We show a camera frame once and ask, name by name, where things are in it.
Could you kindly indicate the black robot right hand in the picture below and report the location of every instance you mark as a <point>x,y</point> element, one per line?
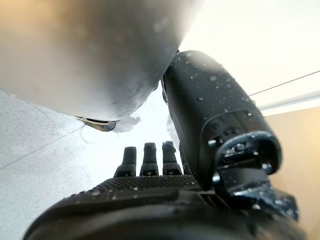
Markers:
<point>215,100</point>

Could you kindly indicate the silver black robot right leg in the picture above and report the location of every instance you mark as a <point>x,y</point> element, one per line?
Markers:
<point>87,62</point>

